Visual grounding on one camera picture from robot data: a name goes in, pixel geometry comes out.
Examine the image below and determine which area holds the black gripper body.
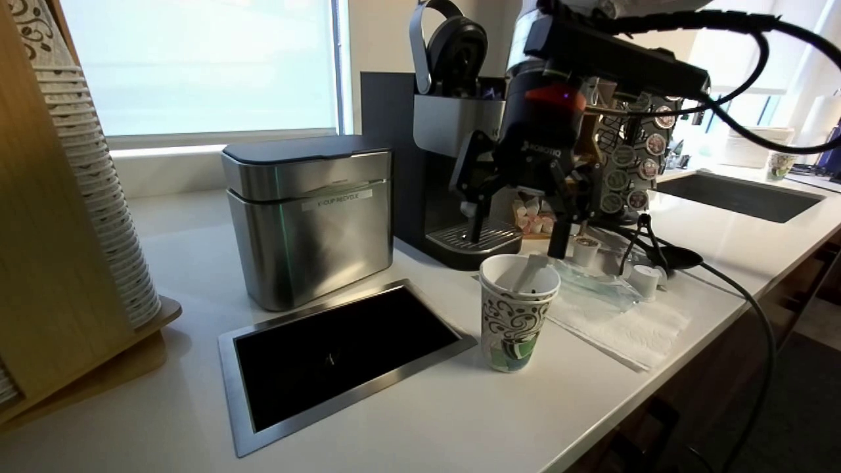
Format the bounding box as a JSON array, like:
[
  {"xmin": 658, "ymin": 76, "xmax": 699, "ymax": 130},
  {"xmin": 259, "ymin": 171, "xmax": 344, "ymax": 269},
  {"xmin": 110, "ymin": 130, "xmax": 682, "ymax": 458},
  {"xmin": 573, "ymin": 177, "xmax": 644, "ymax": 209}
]
[{"xmin": 449, "ymin": 62, "xmax": 587, "ymax": 218}]

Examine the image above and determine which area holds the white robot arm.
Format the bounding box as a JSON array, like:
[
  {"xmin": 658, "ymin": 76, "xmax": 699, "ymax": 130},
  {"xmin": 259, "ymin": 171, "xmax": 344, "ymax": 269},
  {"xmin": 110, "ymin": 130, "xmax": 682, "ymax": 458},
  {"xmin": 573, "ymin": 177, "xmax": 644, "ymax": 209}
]
[{"xmin": 453, "ymin": 0, "xmax": 841, "ymax": 257}]

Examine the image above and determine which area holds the white creamer cup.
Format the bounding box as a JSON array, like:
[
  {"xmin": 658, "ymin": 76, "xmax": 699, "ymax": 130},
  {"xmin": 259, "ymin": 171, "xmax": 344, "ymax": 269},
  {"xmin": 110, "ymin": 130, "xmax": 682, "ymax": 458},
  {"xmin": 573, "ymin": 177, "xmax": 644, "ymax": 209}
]
[
  {"xmin": 573, "ymin": 236, "xmax": 600, "ymax": 269},
  {"xmin": 628, "ymin": 267, "xmax": 661, "ymax": 299}
]

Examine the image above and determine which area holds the patterned paper cup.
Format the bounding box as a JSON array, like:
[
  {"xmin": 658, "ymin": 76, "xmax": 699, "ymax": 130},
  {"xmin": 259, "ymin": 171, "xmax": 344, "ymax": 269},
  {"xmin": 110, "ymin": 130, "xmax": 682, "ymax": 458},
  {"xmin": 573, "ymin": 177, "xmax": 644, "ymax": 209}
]
[{"xmin": 479, "ymin": 255, "xmax": 560, "ymax": 372}]

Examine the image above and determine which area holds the wooden cup dispenser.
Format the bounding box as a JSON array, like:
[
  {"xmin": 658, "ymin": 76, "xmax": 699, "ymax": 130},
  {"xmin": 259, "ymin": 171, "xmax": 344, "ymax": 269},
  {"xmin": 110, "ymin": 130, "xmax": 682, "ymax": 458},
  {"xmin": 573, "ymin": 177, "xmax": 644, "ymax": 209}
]
[{"xmin": 0, "ymin": 0, "xmax": 180, "ymax": 428}]

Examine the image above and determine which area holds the clear plastic bag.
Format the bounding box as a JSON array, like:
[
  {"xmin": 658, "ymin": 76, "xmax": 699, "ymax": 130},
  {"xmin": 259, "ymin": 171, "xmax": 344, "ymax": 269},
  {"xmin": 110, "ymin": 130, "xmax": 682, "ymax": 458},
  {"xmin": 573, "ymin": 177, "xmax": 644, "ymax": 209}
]
[{"xmin": 552, "ymin": 261, "xmax": 642, "ymax": 314}]

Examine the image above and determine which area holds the coffee pod carousel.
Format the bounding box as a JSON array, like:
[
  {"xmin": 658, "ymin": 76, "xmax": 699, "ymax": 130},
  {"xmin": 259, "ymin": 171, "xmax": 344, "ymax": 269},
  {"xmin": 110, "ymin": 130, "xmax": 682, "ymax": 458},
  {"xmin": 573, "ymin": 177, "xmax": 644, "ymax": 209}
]
[{"xmin": 582, "ymin": 79, "xmax": 679, "ymax": 226}]

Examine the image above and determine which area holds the black coffee machine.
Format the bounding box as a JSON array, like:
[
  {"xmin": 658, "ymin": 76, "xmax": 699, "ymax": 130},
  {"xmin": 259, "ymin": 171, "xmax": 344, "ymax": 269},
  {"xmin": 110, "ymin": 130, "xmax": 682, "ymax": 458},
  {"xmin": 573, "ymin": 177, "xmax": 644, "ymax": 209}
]
[{"xmin": 361, "ymin": 0, "xmax": 520, "ymax": 269}]

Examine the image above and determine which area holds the stainless steel bin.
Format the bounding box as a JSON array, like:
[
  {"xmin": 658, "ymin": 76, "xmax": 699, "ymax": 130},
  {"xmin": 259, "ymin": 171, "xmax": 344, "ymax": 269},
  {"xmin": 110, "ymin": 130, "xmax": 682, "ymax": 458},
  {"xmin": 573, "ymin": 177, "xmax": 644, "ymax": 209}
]
[{"xmin": 222, "ymin": 138, "xmax": 393, "ymax": 314}]

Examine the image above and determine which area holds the counter sink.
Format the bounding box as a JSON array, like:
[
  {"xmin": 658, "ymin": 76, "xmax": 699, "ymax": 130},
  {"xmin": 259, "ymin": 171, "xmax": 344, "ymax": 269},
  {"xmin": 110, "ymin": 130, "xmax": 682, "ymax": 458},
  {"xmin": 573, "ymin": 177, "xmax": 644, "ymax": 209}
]
[{"xmin": 658, "ymin": 171, "xmax": 821, "ymax": 223}]

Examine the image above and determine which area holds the stack of paper cups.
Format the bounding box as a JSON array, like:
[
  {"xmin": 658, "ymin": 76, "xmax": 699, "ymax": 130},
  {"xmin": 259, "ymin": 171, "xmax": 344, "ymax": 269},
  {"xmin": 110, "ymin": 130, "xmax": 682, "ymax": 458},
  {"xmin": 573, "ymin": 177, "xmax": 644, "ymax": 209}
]
[{"xmin": 4, "ymin": 0, "xmax": 160, "ymax": 330}]

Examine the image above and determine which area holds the counter trash chute frame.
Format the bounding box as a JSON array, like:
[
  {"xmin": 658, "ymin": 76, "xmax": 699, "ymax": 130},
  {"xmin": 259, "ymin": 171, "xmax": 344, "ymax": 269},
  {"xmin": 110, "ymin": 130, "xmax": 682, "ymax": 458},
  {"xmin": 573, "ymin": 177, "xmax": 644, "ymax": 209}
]
[{"xmin": 218, "ymin": 282, "xmax": 477, "ymax": 458}]

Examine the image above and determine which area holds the black cable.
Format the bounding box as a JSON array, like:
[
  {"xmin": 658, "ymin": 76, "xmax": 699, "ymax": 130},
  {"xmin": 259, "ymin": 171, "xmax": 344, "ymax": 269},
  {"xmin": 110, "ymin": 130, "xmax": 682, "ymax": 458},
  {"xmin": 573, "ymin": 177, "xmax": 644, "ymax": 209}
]
[{"xmin": 692, "ymin": 257, "xmax": 778, "ymax": 473}]

